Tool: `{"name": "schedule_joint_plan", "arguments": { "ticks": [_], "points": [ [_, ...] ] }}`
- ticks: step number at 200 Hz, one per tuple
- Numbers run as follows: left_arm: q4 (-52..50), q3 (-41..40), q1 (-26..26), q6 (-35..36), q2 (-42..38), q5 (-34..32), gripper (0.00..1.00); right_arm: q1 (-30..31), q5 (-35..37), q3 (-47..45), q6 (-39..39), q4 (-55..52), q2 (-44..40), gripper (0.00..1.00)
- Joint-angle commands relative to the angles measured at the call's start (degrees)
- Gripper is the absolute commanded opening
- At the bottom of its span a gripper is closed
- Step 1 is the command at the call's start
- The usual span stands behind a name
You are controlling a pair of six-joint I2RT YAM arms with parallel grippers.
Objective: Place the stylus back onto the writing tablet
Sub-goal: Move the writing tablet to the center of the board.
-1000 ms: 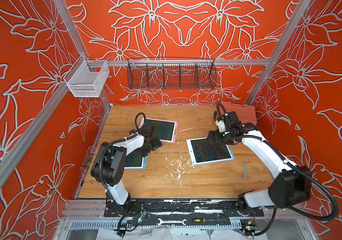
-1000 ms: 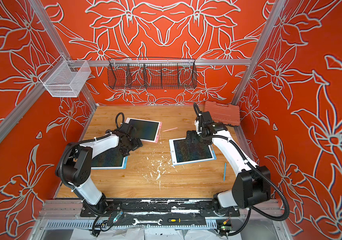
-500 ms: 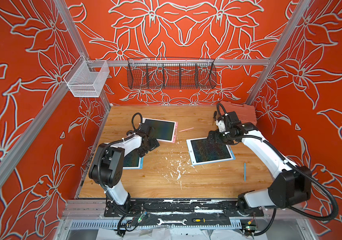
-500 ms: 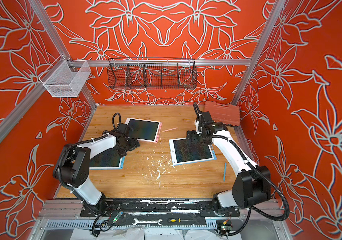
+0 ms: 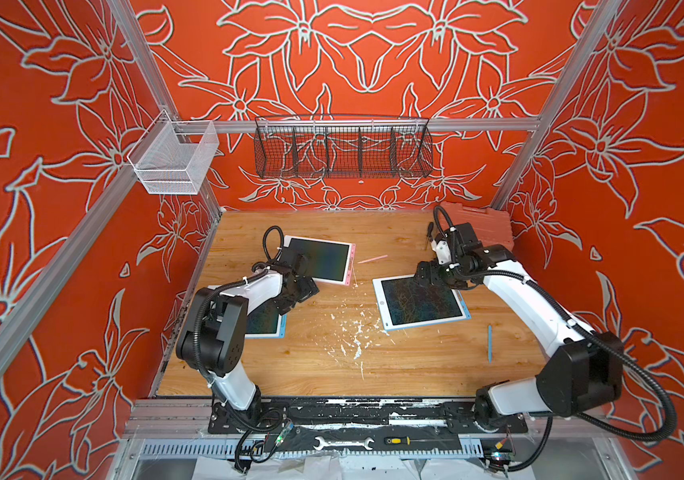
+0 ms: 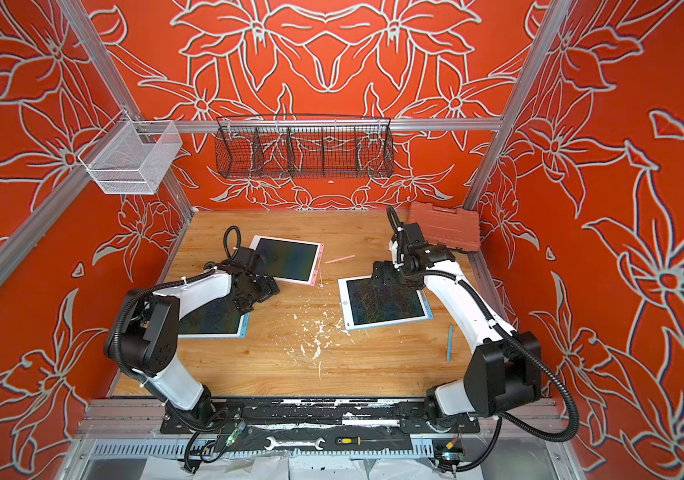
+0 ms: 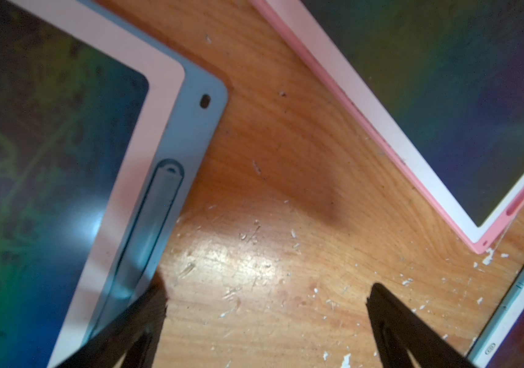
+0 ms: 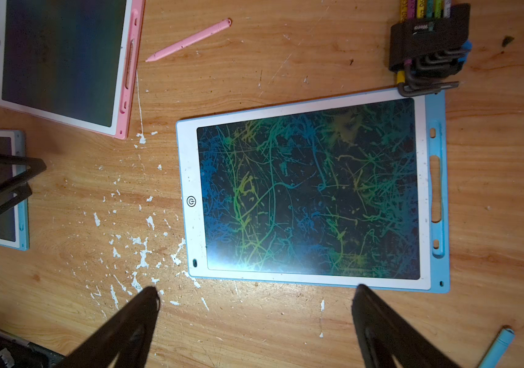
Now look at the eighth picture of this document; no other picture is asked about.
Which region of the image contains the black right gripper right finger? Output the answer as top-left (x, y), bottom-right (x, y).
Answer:
top-left (352, 285), bottom-right (457, 367)

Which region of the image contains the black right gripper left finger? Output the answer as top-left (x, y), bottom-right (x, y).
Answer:
top-left (57, 286), bottom-right (160, 367)

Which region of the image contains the blue stylus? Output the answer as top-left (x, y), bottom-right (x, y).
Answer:
top-left (478, 327), bottom-right (516, 368)

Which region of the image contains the pink stylus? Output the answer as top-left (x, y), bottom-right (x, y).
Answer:
top-left (146, 18), bottom-right (233, 62)

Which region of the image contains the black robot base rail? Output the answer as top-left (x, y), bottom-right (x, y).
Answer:
top-left (0, 330), bottom-right (64, 368)

